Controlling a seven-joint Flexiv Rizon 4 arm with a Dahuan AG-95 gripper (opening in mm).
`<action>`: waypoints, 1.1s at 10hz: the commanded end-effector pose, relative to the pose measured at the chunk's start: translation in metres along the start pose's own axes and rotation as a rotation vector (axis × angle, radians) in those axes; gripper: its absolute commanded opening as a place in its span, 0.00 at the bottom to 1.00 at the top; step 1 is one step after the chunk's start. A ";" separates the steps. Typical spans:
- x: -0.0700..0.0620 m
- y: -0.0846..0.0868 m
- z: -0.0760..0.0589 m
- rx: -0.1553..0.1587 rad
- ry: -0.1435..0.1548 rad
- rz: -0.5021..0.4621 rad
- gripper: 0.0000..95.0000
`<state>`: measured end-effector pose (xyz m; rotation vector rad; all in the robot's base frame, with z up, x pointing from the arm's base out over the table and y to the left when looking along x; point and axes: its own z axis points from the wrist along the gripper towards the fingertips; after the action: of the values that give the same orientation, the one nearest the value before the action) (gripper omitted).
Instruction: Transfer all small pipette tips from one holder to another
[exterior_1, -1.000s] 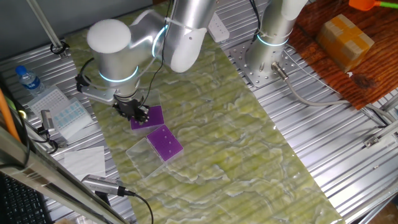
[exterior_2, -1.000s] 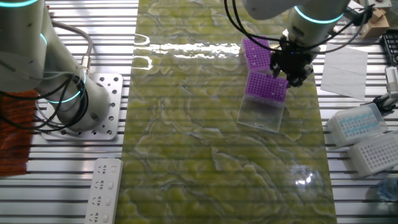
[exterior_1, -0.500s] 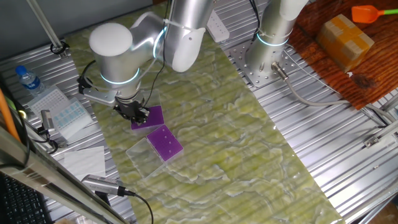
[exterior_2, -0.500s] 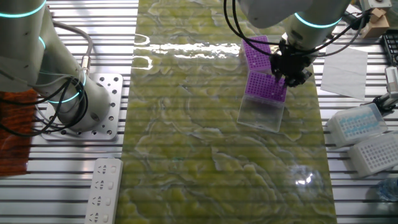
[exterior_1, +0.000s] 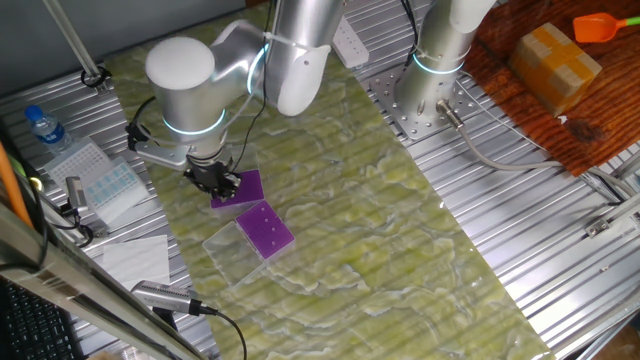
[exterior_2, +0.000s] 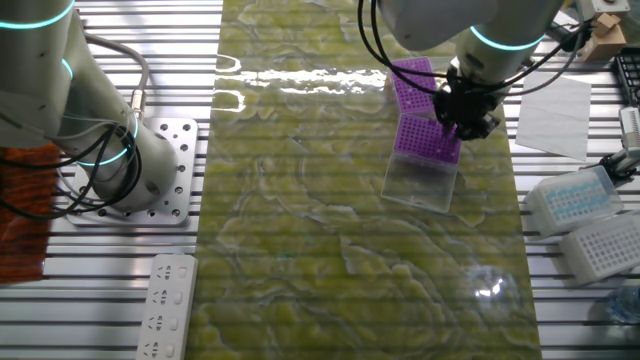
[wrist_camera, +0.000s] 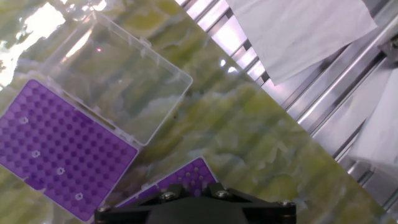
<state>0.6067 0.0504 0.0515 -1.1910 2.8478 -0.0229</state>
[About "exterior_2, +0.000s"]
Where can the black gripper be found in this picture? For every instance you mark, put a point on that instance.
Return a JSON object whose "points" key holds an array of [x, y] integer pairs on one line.
{"points": [[467, 102]]}

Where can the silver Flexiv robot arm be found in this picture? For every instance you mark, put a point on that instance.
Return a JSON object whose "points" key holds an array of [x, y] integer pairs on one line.
{"points": [[50, 75]]}

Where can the purple rack pipette tip box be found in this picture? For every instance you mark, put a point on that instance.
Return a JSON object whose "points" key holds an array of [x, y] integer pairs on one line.
{"points": [[417, 100], [420, 150]]}

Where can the blue tips pipette box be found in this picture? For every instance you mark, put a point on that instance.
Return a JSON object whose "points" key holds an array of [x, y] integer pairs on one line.
{"points": [[575, 202]]}

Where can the white rack pipette tip box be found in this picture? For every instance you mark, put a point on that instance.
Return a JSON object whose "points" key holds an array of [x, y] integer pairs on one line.
{"points": [[605, 247]]}

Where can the white paper sheet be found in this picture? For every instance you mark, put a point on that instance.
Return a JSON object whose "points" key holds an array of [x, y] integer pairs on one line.
{"points": [[552, 125]]}

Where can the black keyboard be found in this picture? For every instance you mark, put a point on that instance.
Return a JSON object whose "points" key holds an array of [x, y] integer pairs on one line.
{"points": [[630, 75]]}

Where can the green marble pattern mat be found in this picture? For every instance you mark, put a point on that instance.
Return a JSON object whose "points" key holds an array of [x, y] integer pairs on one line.
{"points": [[325, 225]]}

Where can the white box with knob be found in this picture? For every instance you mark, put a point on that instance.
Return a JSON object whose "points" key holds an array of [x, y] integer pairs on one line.
{"points": [[610, 6]]}

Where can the clear water bottle blue cap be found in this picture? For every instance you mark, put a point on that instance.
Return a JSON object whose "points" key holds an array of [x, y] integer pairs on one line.
{"points": [[625, 305]]}

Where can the white power strip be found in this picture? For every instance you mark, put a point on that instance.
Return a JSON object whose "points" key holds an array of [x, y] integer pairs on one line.
{"points": [[167, 305]]}

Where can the reddish brown wooden board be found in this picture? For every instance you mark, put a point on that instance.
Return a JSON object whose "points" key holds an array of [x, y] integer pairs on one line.
{"points": [[25, 235]]}

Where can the small silver camera black mount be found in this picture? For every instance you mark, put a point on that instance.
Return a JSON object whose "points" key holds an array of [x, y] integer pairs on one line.
{"points": [[631, 125]]}

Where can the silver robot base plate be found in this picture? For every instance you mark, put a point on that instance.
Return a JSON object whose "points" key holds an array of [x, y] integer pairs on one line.
{"points": [[185, 150]]}

